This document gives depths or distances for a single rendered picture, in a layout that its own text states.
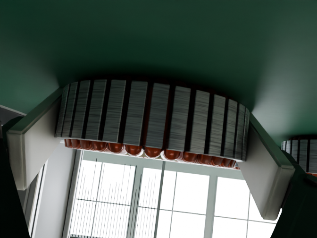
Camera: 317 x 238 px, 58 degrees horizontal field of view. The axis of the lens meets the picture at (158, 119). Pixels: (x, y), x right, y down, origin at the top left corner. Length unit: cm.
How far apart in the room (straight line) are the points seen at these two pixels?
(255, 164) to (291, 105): 4
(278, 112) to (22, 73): 15
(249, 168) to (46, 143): 11
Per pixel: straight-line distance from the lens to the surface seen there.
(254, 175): 16
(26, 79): 19
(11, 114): 43
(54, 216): 67
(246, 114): 16
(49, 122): 16
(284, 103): 17
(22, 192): 49
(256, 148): 16
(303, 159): 27
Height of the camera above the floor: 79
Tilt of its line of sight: 8 degrees down
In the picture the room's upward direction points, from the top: 173 degrees counter-clockwise
